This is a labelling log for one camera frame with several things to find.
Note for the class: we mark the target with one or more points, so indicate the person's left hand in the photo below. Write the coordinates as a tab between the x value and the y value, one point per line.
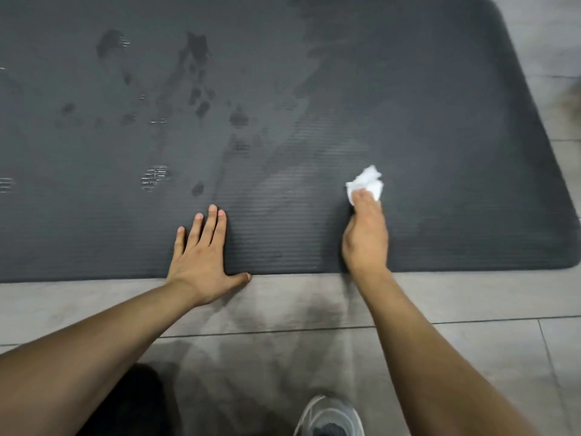
199	267

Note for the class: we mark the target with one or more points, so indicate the person's right hand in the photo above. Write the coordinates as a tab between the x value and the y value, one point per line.
365	240

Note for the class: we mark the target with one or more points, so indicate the white wipe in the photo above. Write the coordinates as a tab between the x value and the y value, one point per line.
367	179

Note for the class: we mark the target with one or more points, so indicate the dark grey yoga mat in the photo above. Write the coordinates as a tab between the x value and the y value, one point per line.
363	86

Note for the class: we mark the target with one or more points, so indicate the person's left forearm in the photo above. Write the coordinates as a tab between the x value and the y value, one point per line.
81	358

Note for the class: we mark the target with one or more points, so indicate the person's right forearm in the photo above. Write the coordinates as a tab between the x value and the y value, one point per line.
431	358

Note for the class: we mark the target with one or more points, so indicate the person's right shoe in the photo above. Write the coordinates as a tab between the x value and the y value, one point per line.
327	417

